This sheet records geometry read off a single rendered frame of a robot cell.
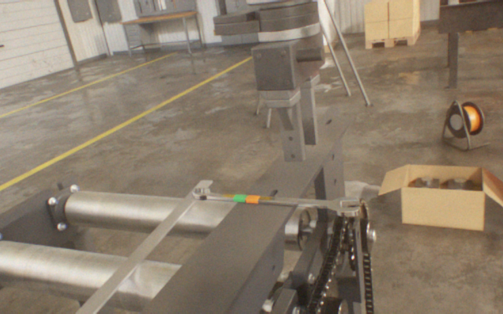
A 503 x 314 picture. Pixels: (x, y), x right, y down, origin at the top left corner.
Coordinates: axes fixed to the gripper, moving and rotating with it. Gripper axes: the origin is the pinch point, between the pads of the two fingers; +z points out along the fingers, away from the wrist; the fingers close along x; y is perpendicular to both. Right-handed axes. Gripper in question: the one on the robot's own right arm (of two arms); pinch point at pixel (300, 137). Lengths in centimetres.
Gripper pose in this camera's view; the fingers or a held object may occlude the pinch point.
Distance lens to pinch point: 59.9
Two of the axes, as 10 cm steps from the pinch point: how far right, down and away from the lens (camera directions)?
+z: 1.5, 9.2, 3.7
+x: 4.0, -3.9, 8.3
